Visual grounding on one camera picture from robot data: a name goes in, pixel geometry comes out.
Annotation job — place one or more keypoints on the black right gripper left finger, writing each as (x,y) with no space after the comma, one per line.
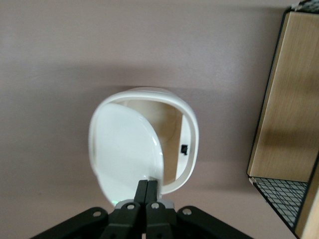
(140,194)

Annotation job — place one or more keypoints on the brown table mat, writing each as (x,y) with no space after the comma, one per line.
(49,74)

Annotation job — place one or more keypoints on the white plastic trash can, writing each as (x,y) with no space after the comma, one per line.
(192,119)

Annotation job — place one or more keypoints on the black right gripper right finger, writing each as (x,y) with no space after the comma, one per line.
(152,194)

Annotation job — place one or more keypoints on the white trash can lid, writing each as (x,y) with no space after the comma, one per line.
(124,144)

